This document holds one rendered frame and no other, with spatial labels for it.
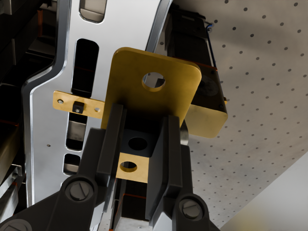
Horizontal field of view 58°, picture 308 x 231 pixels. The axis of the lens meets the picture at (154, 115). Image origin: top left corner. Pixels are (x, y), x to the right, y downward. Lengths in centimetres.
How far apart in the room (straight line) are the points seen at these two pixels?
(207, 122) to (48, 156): 33
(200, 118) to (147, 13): 17
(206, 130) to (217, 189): 78
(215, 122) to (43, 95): 27
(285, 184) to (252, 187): 138
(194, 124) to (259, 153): 65
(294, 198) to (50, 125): 248
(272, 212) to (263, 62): 228
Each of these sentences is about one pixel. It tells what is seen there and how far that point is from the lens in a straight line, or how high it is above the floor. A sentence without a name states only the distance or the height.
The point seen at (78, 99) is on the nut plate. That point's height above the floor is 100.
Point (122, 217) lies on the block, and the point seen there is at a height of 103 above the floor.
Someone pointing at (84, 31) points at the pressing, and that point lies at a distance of 40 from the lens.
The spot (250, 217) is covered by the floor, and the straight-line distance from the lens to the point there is 297.
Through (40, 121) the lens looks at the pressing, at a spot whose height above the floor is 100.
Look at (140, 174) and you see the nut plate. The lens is 17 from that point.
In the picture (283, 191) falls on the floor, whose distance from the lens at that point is 267.
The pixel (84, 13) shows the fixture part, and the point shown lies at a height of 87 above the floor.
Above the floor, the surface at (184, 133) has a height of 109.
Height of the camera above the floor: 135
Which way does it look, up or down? 48 degrees down
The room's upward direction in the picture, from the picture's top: 177 degrees counter-clockwise
